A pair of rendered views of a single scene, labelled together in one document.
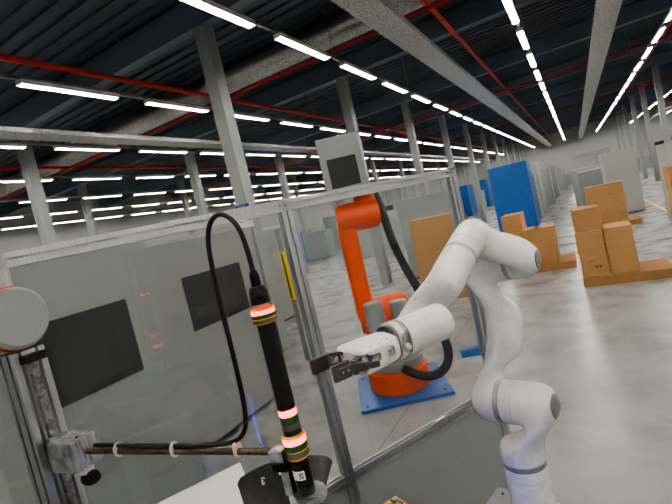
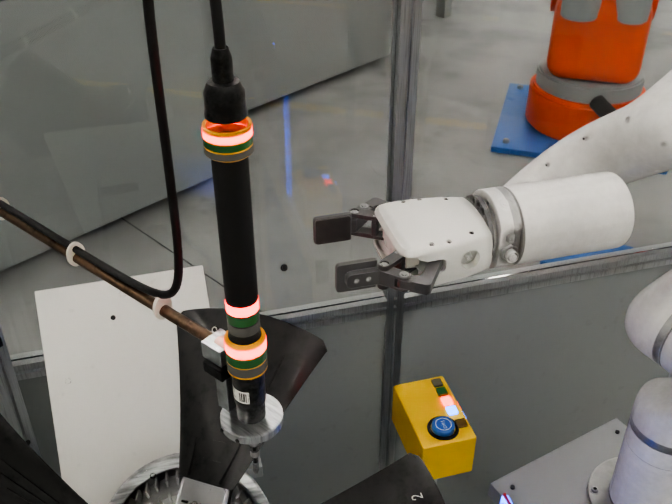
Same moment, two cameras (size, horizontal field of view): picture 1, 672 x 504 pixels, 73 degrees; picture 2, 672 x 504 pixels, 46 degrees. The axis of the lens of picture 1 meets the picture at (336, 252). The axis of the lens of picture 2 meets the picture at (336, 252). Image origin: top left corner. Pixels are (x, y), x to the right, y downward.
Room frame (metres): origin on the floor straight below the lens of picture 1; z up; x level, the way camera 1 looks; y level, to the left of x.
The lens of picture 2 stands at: (0.22, -0.10, 2.11)
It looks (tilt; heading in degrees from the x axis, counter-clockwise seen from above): 35 degrees down; 15
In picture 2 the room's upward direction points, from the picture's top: straight up
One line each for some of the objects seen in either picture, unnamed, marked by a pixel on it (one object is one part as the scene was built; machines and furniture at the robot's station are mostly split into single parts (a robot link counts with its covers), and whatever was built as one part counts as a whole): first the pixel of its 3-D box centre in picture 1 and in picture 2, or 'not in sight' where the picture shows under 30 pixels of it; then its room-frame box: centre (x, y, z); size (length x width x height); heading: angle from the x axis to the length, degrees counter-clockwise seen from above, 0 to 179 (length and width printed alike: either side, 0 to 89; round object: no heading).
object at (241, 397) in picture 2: (283, 392); (239, 274); (0.80, 0.15, 1.65); 0.04 x 0.04 x 0.46
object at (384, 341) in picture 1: (370, 350); (436, 236); (0.91, -0.02, 1.66); 0.11 x 0.10 x 0.07; 121
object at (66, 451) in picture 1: (73, 451); not in sight; (1.06, 0.72, 1.54); 0.10 x 0.07 x 0.08; 66
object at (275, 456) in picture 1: (298, 473); (242, 385); (0.81, 0.16, 1.50); 0.09 x 0.07 x 0.10; 66
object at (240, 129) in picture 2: (263, 315); (228, 138); (0.80, 0.15, 1.80); 0.04 x 0.04 x 0.03
